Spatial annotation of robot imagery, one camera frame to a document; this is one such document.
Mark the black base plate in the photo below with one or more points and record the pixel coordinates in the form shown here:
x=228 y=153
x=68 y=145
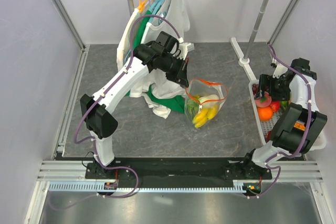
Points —
x=178 y=171

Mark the yellow banana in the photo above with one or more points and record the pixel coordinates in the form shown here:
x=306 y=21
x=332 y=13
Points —
x=204 y=115

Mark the white radish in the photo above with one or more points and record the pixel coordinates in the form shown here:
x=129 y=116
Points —
x=209 y=100

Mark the grey cable duct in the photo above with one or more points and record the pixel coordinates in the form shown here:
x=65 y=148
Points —
x=103 y=187

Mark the front white t-shirt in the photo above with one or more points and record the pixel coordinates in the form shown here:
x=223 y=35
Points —
x=177 y=15

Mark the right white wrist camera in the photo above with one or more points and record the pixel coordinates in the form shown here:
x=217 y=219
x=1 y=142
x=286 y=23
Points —
x=279 y=69

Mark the clear zip top bag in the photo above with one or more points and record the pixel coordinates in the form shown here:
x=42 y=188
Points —
x=199 y=88

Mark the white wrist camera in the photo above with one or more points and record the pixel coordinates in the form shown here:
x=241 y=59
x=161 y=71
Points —
x=185 y=48
x=279 y=69

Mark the back white t-shirt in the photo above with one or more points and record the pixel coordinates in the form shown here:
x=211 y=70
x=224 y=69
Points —
x=124 y=44

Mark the green lime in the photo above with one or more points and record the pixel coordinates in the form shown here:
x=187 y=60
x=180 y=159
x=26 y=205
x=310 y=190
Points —
x=284 y=104

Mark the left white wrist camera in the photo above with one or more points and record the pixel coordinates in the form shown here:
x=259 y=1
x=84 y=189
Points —
x=185 y=48

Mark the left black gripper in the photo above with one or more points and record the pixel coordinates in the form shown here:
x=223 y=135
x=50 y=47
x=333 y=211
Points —
x=180 y=77

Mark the purple grapes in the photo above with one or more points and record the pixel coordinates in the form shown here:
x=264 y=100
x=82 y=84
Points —
x=255 y=88

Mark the white t-shirt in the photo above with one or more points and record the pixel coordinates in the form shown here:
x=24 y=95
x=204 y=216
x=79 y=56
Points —
x=124 y=44
x=177 y=15

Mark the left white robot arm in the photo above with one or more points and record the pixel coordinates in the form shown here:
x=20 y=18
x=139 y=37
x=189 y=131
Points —
x=166 y=53

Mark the green cabbage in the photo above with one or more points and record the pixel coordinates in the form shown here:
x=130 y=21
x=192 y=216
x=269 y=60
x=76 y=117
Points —
x=194 y=106

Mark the green t-shirt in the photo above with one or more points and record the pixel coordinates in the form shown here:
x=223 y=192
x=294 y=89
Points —
x=161 y=107

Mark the orange fruit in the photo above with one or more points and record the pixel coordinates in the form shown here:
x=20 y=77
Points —
x=265 y=114

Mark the pink peach with leaf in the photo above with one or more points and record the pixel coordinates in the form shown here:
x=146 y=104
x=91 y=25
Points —
x=264 y=101

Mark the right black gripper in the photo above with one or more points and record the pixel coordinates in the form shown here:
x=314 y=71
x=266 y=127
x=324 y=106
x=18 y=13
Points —
x=268 y=80

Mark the green onion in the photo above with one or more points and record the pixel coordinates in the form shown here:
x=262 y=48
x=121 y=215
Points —
x=190 y=107

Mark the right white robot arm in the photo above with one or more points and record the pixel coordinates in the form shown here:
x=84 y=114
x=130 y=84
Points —
x=300 y=124

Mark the teal hanger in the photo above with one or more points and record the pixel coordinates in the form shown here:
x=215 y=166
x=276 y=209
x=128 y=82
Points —
x=162 y=8

